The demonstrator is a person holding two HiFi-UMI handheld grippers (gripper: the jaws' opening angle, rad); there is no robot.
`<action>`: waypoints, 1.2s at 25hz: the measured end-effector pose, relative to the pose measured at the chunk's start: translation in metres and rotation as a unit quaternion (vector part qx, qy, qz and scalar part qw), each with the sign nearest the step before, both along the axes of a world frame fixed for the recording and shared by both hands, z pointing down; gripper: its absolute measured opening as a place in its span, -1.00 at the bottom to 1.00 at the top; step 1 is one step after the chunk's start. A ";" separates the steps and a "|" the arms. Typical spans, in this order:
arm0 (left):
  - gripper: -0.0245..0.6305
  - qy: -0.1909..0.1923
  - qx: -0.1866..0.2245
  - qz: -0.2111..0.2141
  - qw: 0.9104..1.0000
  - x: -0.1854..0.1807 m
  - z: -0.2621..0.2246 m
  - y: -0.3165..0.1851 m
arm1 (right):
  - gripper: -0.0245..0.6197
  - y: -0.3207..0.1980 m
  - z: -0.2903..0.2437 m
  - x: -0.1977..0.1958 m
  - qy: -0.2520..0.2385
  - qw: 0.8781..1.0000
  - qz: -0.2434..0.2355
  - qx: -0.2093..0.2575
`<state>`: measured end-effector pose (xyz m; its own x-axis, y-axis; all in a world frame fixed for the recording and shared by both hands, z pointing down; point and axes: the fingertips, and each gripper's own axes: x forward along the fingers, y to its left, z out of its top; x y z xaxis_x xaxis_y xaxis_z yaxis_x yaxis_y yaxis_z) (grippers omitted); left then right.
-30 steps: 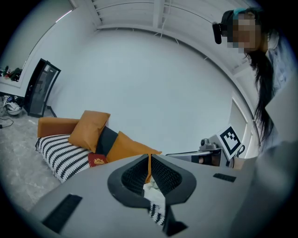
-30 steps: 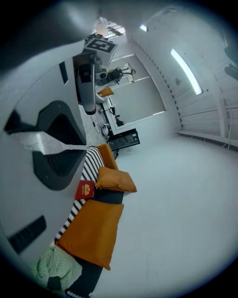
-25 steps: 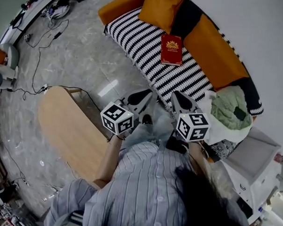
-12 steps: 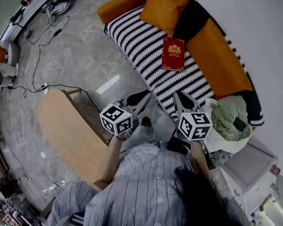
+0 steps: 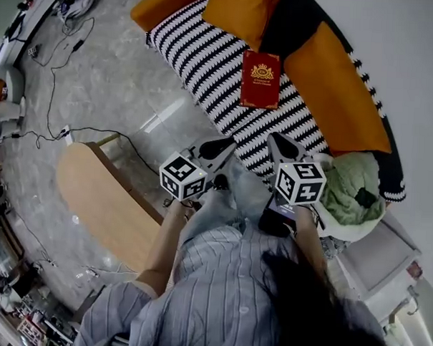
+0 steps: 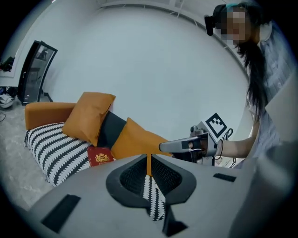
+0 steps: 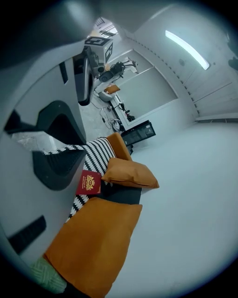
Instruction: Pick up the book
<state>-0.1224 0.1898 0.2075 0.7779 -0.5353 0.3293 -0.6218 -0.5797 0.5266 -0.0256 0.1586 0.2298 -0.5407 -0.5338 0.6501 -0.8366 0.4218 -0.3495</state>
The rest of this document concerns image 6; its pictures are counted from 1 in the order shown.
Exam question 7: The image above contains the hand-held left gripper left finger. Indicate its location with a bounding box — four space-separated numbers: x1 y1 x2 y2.
23 153 163 238

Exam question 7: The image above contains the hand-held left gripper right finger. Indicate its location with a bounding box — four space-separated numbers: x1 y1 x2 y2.
151 153 252 238

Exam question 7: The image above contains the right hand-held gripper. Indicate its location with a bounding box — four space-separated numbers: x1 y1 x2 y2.
159 112 228 166

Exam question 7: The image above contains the red book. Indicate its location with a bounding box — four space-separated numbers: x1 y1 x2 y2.
87 146 114 168

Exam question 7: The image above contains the person's right forearm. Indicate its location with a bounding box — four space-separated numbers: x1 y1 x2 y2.
215 136 257 161

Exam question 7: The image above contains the person's right hand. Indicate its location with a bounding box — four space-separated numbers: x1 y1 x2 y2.
189 139 209 156

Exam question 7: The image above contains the long orange pillow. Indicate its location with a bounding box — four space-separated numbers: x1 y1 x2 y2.
110 117 173 177

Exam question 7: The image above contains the black white striped seat cushion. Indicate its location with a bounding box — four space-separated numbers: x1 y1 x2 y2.
24 122 167 222

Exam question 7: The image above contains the black pillow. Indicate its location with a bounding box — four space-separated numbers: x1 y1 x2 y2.
97 111 128 150

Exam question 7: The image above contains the large orange pillow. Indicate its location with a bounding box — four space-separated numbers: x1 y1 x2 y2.
62 92 116 147

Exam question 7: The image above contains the orange sofa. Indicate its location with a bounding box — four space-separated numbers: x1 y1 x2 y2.
24 102 78 131

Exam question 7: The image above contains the white bag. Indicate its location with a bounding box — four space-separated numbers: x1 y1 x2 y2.
0 86 17 109

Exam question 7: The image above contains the black glass door cabinet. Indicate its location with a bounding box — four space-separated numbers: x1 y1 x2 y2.
18 40 59 106

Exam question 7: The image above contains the light blue striped shirt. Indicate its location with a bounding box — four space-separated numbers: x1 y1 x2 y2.
246 20 298 168

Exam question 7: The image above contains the person's head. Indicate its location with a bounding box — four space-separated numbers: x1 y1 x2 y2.
223 4 259 47

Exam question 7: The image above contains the white side table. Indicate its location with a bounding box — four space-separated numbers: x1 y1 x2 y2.
0 53 19 79

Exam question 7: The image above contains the dark green clutter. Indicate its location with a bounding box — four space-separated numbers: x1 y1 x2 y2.
0 56 15 73

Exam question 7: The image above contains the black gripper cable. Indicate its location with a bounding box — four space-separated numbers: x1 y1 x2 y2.
222 127 234 141

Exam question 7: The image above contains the black head camera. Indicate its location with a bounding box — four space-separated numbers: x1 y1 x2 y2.
203 4 228 37

